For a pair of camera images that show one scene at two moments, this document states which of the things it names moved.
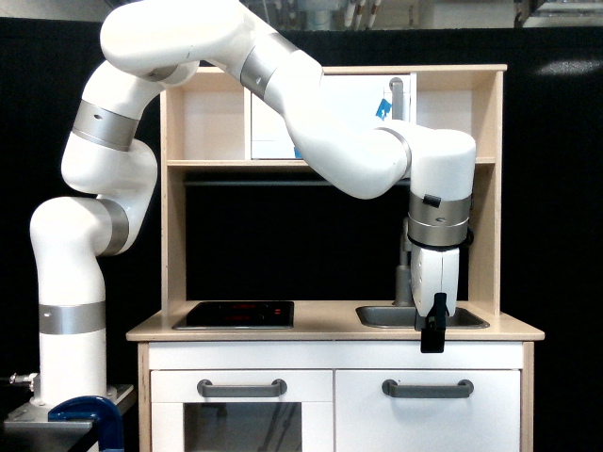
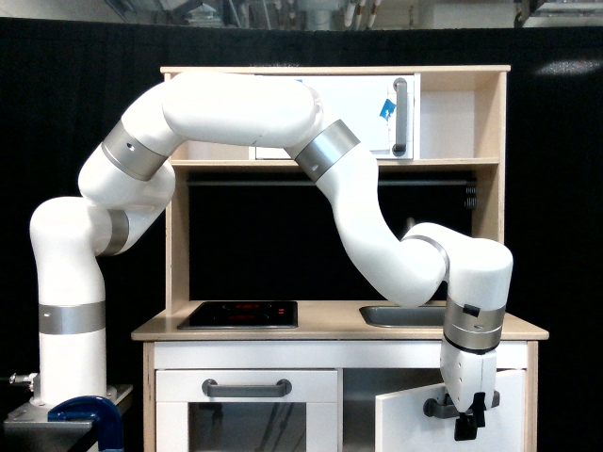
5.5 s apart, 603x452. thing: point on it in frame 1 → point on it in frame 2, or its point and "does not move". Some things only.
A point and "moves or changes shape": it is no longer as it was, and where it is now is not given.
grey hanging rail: (271, 183) does not move
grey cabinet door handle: (463, 390) → (432, 409)
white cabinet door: (366, 419) moves or changes shape
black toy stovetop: (238, 314) does not move
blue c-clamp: (93, 409) does not move
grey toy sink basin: (403, 317) does not move
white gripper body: (434, 272) → (468, 374)
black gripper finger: (432, 336) → (465, 427)
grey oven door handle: (208, 390) does not move
